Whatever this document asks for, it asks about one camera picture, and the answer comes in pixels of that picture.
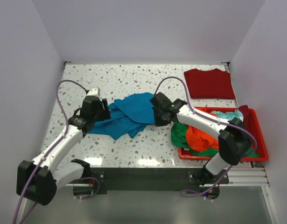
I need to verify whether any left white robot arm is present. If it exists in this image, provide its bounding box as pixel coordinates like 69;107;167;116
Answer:
16;95;111;205

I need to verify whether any orange t shirt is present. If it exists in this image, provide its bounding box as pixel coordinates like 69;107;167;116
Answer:
186;106;220;152

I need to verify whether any green t shirt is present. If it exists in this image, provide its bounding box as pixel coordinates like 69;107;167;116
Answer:
170;119;260;158

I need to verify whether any light teal t shirt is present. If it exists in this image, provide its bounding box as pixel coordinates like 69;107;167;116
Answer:
210;109;244;121

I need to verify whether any blue t shirt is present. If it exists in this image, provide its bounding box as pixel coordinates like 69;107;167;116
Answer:
89;92;155;140

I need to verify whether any aluminium frame rail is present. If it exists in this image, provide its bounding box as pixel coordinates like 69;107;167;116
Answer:
228;168;270;187

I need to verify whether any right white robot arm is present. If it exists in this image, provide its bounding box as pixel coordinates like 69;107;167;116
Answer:
150;92;254;183

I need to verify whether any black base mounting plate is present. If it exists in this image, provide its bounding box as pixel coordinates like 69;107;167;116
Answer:
73;168;229;197

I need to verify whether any red plastic bin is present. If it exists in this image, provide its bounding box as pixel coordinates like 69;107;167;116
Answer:
178;107;268;161

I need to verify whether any dark red crumpled shirt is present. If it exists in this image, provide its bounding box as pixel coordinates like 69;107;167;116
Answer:
238;105;250;123

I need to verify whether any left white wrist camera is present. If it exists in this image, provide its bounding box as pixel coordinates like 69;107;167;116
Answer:
86;87;100;98

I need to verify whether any folded dark red t shirt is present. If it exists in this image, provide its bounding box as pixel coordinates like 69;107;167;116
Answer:
184;69;236;99

